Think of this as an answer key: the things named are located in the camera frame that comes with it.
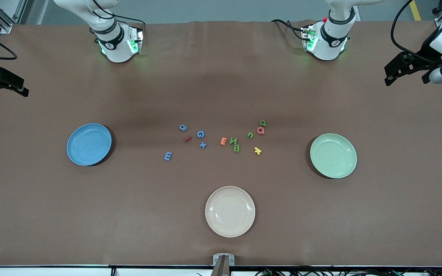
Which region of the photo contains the blue plate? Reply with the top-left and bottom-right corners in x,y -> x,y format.
66,123 -> 112,166

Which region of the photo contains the green plate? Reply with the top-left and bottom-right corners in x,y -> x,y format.
310,133 -> 358,179

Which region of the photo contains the brown table cover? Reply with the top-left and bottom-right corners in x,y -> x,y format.
0,20 -> 442,268

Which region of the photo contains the beige plate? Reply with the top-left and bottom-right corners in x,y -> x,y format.
205,186 -> 256,238

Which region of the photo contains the aluminium frame profile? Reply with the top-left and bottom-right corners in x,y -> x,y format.
0,0 -> 33,34

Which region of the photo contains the black left arm base cable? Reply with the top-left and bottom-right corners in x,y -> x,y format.
271,18 -> 307,40

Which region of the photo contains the black arm base cable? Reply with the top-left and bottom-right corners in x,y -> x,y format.
91,0 -> 146,43
271,18 -> 307,40

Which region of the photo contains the black right arm base cable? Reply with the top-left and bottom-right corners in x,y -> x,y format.
91,0 -> 146,43

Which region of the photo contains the white table edge rail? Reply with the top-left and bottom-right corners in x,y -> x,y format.
0,266 -> 442,276

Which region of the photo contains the grey metal camera bracket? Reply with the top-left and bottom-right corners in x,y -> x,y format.
210,254 -> 235,276

